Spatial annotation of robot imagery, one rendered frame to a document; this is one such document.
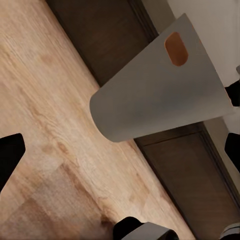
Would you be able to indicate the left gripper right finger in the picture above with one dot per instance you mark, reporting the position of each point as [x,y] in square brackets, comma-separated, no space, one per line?
[232,148]

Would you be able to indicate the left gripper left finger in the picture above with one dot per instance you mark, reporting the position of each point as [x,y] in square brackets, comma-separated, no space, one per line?
[12,149]

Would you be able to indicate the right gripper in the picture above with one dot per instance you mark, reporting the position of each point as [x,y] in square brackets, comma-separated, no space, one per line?
[234,93]

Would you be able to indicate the trash can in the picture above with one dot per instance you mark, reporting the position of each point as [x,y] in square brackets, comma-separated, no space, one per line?
[170,84]

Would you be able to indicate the cabinet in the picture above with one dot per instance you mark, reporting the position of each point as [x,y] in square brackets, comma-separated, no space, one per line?
[190,161]

